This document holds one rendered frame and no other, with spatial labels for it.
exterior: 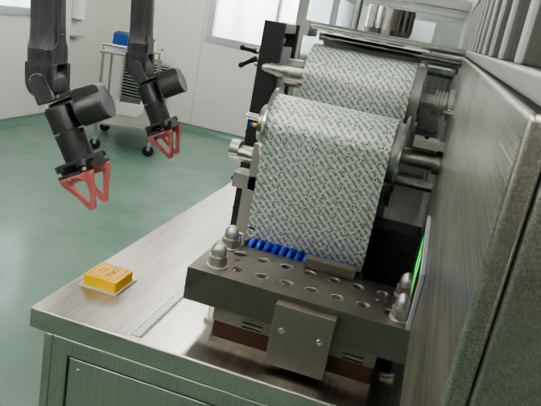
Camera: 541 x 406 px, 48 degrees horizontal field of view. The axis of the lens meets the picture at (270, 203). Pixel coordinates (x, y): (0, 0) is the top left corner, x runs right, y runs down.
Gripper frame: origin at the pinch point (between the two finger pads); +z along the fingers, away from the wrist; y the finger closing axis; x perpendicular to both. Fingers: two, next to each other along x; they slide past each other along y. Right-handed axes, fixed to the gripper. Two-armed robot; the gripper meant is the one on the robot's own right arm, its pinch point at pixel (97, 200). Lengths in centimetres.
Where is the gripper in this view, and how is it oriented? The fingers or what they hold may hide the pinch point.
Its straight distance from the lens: 126.2
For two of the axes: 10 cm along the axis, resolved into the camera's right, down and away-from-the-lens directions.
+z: 3.3, 9.2, 2.1
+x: -9.3, 2.8, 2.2
